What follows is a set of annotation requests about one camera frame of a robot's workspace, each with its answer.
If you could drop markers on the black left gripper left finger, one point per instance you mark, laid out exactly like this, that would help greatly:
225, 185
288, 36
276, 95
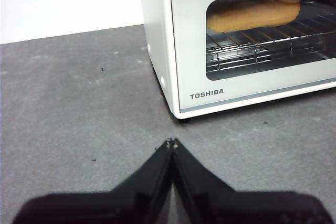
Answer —
105, 208

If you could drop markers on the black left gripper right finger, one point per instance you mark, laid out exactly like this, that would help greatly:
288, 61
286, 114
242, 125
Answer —
249, 208

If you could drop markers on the yellow corn cob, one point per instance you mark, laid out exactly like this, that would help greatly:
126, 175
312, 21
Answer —
252, 15

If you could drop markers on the black oven foot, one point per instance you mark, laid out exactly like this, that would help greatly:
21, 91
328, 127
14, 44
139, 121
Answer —
185, 120

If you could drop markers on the white Toshiba toaster oven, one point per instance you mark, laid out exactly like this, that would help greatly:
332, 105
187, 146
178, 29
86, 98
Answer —
157, 37

